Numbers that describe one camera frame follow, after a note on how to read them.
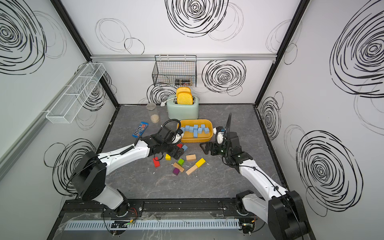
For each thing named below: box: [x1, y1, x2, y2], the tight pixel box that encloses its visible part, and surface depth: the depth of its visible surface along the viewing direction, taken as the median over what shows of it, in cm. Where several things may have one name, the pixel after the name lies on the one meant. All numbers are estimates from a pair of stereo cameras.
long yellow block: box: [195, 157, 206, 168], surface depth 91 cm
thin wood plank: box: [173, 162, 185, 173], surface depth 88 cm
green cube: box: [177, 158, 185, 167], surface depth 88 cm
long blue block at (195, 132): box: [193, 128, 198, 138], surface depth 104 cm
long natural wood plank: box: [185, 164, 198, 176], surface depth 88 cm
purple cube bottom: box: [172, 167, 180, 176], surface depth 88 cm
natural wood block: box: [185, 154, 197, 162], surface depth 91 cm
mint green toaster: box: [166, 94, 200, 120], surface depth 104 cm
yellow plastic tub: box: [180, 119, 214, 143], surface depth 104 cm
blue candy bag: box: [132, 121, 149, 138], surface depth 107 cm
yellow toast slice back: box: [176, 87, 193, 97], surface depth 101 cm
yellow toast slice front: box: [177, 92, 193, 105], surface depth 100 cm
